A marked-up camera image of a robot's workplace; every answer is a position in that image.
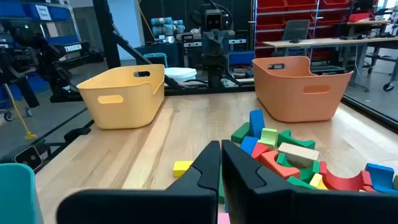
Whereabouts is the wooden desk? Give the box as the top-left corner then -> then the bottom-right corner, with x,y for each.
262,36 -> 398,91

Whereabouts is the grey office chair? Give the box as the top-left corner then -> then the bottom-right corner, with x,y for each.
280,19 -> 311,43

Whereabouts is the teal plastic bin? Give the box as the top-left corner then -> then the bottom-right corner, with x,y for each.
0,162 -> 45,224

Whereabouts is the natural wood block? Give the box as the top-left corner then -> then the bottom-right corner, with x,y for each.
277,142 -> 320,169

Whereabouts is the blue trapezoid block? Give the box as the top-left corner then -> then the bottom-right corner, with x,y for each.
249,109 -> 266,139

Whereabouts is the blue crate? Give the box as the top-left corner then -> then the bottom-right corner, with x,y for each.
228,50 -> 256,67

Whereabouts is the light green arch block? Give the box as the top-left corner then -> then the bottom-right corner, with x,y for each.
257,128 -> 279,150

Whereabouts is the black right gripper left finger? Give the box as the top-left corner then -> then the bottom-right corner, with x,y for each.
55,140 -> 222,224

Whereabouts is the dark green arch block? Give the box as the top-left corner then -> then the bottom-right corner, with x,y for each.
275,152 -> 322,184
277,129 -> 317,151

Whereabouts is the red arch block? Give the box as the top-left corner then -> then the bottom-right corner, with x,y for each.
319,161 -> 374,192

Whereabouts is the white bucket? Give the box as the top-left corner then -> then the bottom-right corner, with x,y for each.
164,67 -> 198,83

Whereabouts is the orange plastic bin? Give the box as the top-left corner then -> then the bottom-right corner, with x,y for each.
252,55 -> 354,123

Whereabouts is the table-level camera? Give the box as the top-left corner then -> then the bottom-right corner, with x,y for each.
13,145 -> 44,172

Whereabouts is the yellow mop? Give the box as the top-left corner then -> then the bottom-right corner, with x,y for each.
2,83 -> 38,141

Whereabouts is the green wedge block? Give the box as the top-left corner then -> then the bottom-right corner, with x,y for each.
286,175 -> 317,190

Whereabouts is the yellow long block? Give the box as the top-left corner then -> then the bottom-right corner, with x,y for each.
172,160 -> 195,179

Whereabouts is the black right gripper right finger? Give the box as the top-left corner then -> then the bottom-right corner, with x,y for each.
221,139 -> 398,224

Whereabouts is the yellow plastic bin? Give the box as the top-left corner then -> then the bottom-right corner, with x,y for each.
76,63 -> 166,130

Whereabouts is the blue bin shelving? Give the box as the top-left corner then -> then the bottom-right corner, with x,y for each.
0,0 -> 80,46

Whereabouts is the red bin shelving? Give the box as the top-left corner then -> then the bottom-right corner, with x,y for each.
254,0 -> 379,58

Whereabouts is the orange arch block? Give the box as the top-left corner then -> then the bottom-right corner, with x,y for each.
260,150 -> 301,180

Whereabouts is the small yellow block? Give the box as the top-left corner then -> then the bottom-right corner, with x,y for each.
308,172 -> 329,191

